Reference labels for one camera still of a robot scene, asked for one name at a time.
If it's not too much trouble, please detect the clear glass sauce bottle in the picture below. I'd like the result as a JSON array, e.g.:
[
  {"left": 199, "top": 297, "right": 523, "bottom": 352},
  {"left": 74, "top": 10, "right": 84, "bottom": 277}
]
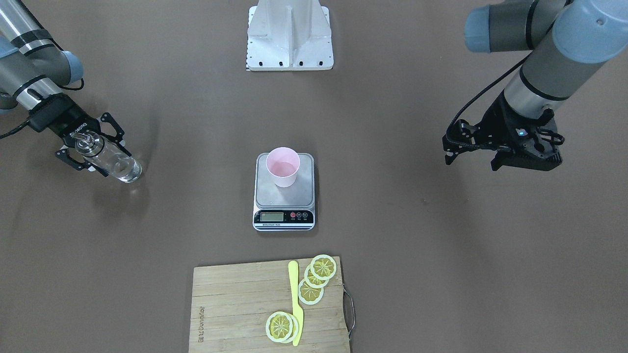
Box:
[{"left": 70, "top": 130, "right": 143, "bottom": 183}]

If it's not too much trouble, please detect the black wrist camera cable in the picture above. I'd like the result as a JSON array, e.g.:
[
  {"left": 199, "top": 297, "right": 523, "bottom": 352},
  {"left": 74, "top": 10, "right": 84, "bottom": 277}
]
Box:
[{"left": 0, "top": 118, "right": 31, "bottom": 140}]

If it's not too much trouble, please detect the pink plastic cup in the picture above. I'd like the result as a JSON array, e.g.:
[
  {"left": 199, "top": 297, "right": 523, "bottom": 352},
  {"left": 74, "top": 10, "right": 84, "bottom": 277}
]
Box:
[{"left": 265, "top": 147, "right": 300, "bottom": 188}]

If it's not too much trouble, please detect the lemon slice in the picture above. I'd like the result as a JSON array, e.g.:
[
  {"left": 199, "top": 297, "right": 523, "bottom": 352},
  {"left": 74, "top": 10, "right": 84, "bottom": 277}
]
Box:
[
  {"left": 265, "top": 311, "right": 292, "bottom": 343},
  {"left": 285, "top": 314, "right": 300, "bottom": 343},
  {"left": 310, "top": 254, "right": 338, "bottom": 281},
  {"left": 304, "top": 264, "right": 329, "bottom": 289},
  {"left": 297, "top": 280, "right": 324, "bottom": 305}
]

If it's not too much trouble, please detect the yellow plastic knife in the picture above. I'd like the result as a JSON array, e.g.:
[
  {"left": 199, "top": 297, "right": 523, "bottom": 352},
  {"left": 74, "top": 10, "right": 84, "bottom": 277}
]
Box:
[{"left": 288, "top": 260, "right": 304, "bottom": 346}]

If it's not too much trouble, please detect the wooden cutting board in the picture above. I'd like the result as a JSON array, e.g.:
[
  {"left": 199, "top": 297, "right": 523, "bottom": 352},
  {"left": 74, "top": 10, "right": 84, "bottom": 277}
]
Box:
[{"left": 188, "top": 260, "right": 351, "bottom": 353}]

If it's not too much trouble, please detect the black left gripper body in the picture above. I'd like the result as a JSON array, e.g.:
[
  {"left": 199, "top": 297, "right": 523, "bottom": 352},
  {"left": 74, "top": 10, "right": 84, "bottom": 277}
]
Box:
[{"left": 480, "top": 93, "right": 563, "bottom": 171}]

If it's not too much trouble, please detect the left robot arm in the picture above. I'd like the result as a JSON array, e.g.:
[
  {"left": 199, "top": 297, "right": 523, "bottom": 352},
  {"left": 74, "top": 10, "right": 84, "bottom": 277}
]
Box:
[{"left": 442, "top": 0, "right": 628, "bottom": 171}]

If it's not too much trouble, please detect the white metal mount base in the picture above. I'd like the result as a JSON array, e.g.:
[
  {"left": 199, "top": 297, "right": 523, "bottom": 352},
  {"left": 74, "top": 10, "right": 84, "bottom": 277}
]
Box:
[{"left": 245, "top": 0, "right": 334, "bottom": 72}]

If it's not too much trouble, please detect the digital kitchen scale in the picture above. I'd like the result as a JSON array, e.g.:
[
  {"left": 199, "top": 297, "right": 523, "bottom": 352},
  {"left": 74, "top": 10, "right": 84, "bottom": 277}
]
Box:
[{"left": 253, "top": 152, "right": 316, "bottom": 231}]

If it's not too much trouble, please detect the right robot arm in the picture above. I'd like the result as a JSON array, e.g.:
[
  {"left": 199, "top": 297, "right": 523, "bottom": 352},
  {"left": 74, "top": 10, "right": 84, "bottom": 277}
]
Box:
[{"left": 0, "top": 0, "right": 143, "bottom": 183}]

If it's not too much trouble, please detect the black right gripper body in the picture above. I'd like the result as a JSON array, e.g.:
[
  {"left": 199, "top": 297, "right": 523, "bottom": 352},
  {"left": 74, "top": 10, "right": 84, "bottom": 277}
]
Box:
[{"left": 28, "top": 94, "right": 102, "bottom": 148}]

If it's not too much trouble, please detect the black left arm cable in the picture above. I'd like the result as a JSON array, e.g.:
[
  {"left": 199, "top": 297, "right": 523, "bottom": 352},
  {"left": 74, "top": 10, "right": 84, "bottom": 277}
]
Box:
[{"left": 451, "top": 54, "right": 530, "bottom": 130}]

